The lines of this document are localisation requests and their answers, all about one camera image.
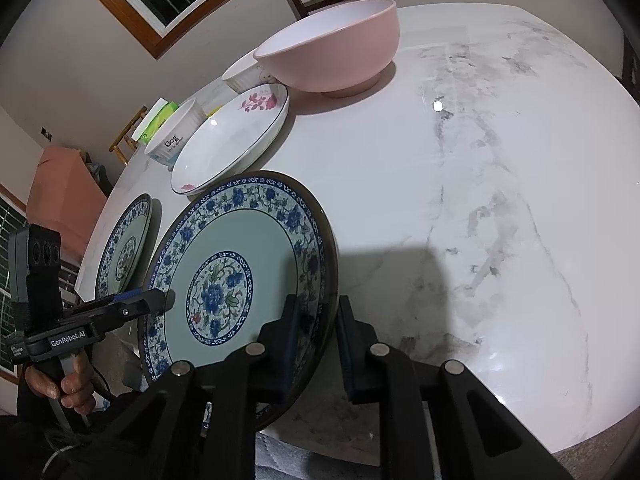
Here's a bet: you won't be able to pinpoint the small blue floral plate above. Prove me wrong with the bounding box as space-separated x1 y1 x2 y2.
94 193 152 299

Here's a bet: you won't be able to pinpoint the left hand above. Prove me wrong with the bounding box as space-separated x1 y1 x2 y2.
24 351 96 415

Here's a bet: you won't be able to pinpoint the light bamboo chair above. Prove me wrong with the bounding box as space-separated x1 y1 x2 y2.
108 106 148 166

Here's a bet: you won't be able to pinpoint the pink cardboard box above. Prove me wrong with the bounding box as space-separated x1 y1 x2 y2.
26 146 107 263

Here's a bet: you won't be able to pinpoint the green tissue box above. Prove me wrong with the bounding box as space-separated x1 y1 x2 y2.
132 98 179 144

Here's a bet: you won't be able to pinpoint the white bowl blue dog print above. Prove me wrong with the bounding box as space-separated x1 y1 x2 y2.
144 99 206 168

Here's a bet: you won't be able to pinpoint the yellow round warning sticker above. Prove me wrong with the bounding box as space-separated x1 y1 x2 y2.
206 104 224 117

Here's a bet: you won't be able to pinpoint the large blue floral plate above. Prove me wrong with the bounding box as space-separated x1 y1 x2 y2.
138 170 340 429

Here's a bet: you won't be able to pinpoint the white plate pink flowers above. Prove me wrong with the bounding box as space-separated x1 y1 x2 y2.
170 82 290 196

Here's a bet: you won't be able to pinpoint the white ribbed bowl pink base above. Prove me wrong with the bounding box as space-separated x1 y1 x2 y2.
221 50 276 94

